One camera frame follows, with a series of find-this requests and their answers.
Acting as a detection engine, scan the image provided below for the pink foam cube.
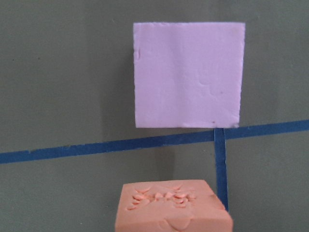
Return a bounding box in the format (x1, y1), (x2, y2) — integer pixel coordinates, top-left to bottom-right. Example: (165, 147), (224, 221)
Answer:
(133, 22), (246, 128)

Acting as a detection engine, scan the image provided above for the orange foam cube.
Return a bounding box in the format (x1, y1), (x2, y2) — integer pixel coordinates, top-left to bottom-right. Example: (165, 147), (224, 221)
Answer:
(115, 180), (233, 232)

